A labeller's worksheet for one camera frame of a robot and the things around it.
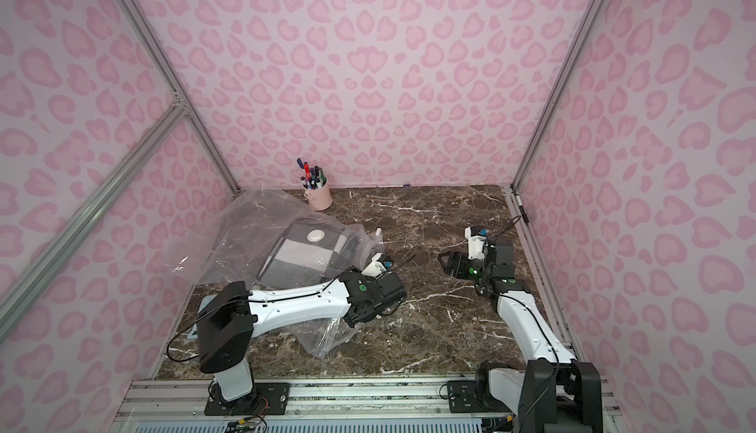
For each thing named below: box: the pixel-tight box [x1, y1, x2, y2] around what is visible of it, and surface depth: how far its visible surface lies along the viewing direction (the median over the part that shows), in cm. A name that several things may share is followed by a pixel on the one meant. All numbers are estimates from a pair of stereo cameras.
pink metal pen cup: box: [301, 177, 333, 211], surface depth 109 cm
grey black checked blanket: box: [257, 219, 357, 290], surface depth 90 cm
